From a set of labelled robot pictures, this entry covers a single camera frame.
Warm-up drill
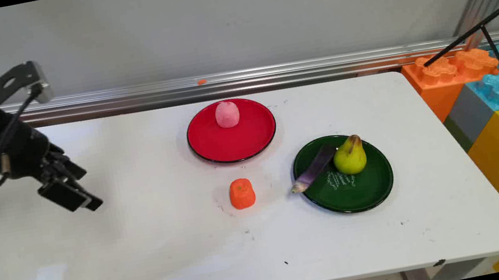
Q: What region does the horizontal aluminium rail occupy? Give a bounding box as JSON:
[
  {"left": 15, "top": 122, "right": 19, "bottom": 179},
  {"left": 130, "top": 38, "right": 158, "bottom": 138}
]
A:
[{"left": 0, "top": 22, "right": 499, "bottom": 136}]

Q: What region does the orange toy fruit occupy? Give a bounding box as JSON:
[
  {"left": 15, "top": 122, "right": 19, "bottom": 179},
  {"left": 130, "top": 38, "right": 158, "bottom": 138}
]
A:
[{"left": 227, "top": 176, "right": 258, "bottom": 211}]

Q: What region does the large orange toy block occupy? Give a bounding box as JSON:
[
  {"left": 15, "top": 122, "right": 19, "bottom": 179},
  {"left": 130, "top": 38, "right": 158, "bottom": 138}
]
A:
[{"left": 399, "top": 43, "right": 499, "bottom": 129}]

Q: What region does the black tripod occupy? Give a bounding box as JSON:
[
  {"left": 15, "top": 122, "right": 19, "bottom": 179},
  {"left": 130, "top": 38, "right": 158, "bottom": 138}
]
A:
[{"left": 413, "top": 0, "right": 499, "bottom": 94}]

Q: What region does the pink toy peach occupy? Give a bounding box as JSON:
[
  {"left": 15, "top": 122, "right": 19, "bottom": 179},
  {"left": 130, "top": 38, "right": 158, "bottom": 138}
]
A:
[{"left": 213, "top": 99, "right": 243, "bottom": 130}]

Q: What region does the yellow-green toy pear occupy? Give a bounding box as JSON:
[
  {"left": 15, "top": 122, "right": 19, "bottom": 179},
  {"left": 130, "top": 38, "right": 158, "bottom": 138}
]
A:
[{"left": 329, "top": 133, "right": 370, "bottom": 178}]

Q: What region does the large grey toy block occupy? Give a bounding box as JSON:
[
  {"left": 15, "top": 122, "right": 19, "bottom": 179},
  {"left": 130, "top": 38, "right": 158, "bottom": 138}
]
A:
[{"left": 437, "top": 79, "right": 499, "bottom": 156}]

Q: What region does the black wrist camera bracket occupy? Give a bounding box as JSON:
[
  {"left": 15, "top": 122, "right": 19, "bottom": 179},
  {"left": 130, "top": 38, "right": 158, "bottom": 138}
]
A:
[{"left": 0, "top": 57, "right": 56, "bottom": 112}]

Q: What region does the dark green plate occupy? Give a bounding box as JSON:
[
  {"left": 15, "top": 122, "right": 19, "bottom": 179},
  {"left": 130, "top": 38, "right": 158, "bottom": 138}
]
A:
[{"left": 287, "top": 126, "right": 399, "bottom": 223}]

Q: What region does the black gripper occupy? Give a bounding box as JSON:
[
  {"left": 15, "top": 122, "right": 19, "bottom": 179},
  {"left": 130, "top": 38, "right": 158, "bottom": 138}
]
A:
[{"left": 0, "top": 93, "right": 105, "bottom": 228}]

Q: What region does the red plate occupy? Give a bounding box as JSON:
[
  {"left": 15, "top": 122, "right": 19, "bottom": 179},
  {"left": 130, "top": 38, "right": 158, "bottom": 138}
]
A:
[{"left": 181, "top": 92, "right": 282, "bottom": 170}]

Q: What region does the purple toy eggplant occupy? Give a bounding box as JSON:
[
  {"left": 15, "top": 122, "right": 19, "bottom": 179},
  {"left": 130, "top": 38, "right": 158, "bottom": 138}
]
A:
[{"left": 284, "top": 142, "right": 344, "bottom": 195}]

